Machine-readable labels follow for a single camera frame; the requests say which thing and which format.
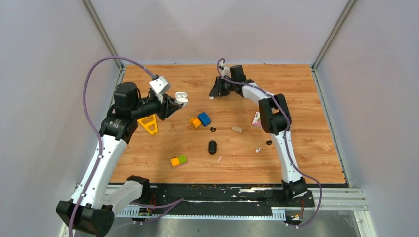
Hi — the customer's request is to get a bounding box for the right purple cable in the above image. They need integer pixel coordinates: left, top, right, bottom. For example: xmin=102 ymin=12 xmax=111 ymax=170
xmin=217 ymin=58 xmax=323 ymax=229

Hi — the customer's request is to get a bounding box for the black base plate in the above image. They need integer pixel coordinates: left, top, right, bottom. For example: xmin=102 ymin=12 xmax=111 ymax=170
xmin=136 ymin=184 xmax=315 ymax=217

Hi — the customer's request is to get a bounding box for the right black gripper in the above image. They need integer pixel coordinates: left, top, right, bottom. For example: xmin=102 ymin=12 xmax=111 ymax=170
xmin=210 ymin=77 xmax=236 ymax=97

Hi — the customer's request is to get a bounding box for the blue toy brick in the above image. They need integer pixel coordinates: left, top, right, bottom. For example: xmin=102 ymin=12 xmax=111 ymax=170
xmin=198 ymin=112 xmax=211 ymax=127

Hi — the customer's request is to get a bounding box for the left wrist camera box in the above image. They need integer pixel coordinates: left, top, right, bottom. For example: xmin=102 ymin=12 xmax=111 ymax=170
xmin=149 ymin=76 xmax=171 ymax=104

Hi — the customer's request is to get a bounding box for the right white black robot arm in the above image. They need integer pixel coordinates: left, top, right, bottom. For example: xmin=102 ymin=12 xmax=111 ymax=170
xmin=209 ymin=60 xmax=308 ymax=206

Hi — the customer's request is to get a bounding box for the pink card box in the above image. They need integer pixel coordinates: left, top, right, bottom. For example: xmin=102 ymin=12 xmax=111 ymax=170
xmin=251 ymin=111 xmax=262 ymax=128

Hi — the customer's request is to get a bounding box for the black oval case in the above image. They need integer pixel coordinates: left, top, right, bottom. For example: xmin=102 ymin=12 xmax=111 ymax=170
xmin=208 ymin=140 xmax=217 ymax=155

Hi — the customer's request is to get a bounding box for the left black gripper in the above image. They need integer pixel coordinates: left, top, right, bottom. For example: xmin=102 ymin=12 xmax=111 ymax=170
xmin=131 ymin=93 xmax=182 ymax=120

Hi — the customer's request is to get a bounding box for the orange green toy brick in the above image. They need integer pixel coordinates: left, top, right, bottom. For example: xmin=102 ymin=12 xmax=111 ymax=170
xmin=170 ymin=155 xmax=188 ymax=167

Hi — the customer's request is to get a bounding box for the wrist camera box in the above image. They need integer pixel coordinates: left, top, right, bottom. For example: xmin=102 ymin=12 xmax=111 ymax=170
xmin=220 ymin=66 xmax=231 ymax=78
xmin=149 ymin=76 xmax=171 ymax=104

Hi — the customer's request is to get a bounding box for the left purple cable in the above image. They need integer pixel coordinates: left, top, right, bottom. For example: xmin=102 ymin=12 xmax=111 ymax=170
xmin=68 ymin=56 xmax=185 ymax=237

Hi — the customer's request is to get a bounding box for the small wooden block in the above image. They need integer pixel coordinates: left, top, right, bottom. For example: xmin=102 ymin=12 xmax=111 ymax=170
xmin=231 ymin=126 xmax=243 ymax=134

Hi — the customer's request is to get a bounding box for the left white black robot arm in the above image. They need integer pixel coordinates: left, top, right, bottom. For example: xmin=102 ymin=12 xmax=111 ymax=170
xmin=56 ymin=79 xmax=188 ymax=237

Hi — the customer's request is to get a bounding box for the yellow toy brick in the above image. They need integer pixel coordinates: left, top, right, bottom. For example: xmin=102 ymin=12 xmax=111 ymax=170
xmin=189 ymin=117 xmax=202 ymax=128

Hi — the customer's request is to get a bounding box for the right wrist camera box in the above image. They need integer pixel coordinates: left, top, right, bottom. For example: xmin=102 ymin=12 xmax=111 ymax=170
xmin=220 ymin=66 xmax=231 ymax=78

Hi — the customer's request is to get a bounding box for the orange triangular plastic piece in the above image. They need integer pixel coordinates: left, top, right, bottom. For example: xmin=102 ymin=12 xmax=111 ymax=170
xmin=137 ymin=114 xmax=159 ymax=135

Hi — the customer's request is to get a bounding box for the purple cable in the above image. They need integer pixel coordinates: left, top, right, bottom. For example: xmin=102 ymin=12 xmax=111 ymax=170
xmin=68 ymin=56 xmax=185 ymax=237
xmin=217 ymin=58 xmax=323 ymax=229

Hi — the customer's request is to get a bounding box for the white slotted cable duct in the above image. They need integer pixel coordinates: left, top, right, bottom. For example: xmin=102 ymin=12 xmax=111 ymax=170
xmin=114 ymin=208 xmax=287 ymax=220

